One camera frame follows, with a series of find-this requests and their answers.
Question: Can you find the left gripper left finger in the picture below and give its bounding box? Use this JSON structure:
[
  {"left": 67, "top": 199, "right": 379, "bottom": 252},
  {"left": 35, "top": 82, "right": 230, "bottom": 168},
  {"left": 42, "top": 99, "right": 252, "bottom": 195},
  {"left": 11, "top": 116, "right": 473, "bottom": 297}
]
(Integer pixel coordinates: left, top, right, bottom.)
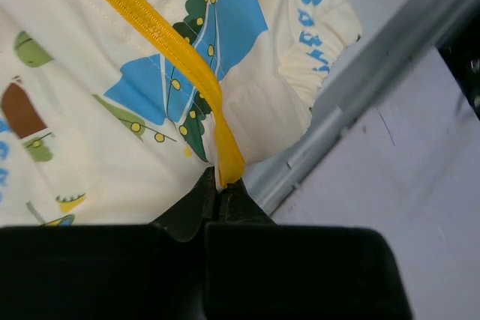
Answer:
[{"left": 1, "top": 169, "right": 216, "bottom": 319}]

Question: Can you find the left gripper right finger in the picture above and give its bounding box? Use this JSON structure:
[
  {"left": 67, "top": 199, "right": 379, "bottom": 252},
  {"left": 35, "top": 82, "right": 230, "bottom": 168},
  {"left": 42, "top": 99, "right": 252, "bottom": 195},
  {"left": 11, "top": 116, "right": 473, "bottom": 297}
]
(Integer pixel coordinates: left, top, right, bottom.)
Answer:
[{"left": 204, "top": 182, "right": 413, "bottom": 319}]

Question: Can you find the yellow cream dinosaur print jacket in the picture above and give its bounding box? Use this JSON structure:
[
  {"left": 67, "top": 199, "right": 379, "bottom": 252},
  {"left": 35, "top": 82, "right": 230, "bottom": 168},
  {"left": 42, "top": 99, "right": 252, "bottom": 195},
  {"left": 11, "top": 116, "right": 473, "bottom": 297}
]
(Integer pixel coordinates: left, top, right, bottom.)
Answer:
[{"left": 1, "top": 0, "right": 362, "bottom": 226}]

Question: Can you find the aluminium table front rail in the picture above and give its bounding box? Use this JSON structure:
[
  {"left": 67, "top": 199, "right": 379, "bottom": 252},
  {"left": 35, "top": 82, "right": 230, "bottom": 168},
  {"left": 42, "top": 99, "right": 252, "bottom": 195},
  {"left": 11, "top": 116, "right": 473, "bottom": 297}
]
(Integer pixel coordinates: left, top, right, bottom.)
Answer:
[{"left": 244, "top": 0, "right": 479, "bottom": 214}]

